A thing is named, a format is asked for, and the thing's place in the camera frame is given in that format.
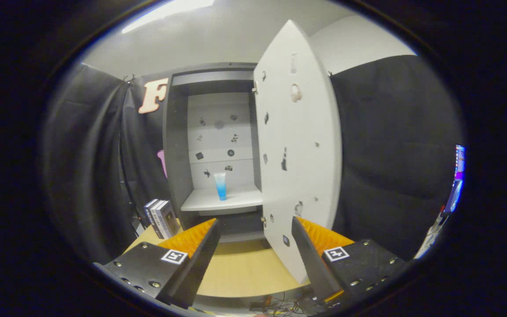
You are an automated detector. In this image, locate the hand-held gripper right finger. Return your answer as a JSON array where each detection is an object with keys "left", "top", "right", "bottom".
[{"left": 291, "top": 216, "right": 412, "bottom": 304}]

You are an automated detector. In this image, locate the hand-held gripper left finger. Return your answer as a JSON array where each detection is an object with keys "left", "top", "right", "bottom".
[{"left": 93, "top": 218, "right": 221, "bottom": 309}]

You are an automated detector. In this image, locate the clear tube with blue gel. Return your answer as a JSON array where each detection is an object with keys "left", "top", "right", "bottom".
[{"left": 213, "top": 172, "right": 228, "bottom": 201}]

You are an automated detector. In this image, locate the white cabinet door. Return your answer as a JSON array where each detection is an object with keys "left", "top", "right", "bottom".
[{"left": 253, "top": 19, "right": 343, "bottom": 284}]

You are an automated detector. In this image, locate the grey blue picture book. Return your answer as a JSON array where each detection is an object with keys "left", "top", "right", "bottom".
[{"left": 156, "top": 200, "right": 180, "bottom": 238}]

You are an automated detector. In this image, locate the white spine book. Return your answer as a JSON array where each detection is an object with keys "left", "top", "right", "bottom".
[{"left": 149, "top": 200, "right": 168, "bottom": 240}]

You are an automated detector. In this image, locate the dark grey cabinet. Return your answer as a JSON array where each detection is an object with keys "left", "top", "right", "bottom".
[{"left": 162, "top": 62, "right": 267, "bottom": 243}]

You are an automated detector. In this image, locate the black backdrop cloth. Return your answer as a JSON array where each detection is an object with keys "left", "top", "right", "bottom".
[{"left": 42, "top": 55, "right": 463, "bottom": 265}]

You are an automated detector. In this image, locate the lit computer monitor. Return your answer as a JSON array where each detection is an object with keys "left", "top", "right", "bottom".
[{"left": 442, "top": 144, "right": 466, "bottom": 216}]

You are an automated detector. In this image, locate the ceiling light panel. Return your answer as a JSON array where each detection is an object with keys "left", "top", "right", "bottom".
[{"left": 121, "top": 0, "right": 215, "bottom": 34}]

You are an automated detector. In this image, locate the tangle of cables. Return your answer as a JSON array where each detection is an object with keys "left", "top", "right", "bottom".
[{"left": 249, "top": 295, "right": 320, "bottom": 315}]

